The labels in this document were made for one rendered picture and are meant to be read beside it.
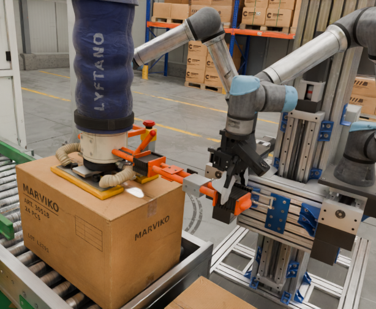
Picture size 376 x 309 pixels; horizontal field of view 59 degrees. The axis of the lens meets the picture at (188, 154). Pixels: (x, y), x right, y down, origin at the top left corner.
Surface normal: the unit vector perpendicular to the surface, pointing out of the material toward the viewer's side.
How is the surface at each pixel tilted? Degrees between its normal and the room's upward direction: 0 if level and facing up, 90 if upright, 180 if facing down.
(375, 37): 116
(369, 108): 90
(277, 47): 90
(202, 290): 0
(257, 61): 90
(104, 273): 90
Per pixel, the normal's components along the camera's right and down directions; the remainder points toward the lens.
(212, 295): 0.08, -0.93
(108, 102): 0.27, 0.11
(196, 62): -0.53, 0.29
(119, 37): 0.67, 0.10
